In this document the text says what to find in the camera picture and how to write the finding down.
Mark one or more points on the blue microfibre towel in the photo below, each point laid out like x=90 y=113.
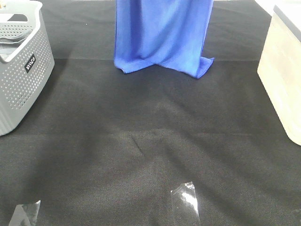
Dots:
x=168 y=33

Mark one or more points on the black table cloth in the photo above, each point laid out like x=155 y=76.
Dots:
x=104 y=148

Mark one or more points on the clear tape strip centre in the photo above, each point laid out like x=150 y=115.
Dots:
x=185 y=205

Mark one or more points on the clear tape strip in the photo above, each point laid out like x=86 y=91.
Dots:
x=185 y=205
x=25 y=214

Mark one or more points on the grey perforated laundry basket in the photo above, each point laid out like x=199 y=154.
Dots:
x=25 y=72

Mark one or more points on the white plastic storage bin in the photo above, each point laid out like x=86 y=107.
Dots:
x=280 y=66

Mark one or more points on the grey folded cloth in basket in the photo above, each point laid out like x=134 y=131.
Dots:
x=9 y=45

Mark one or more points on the clear tape strip left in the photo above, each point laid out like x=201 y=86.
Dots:
x=25 y=214

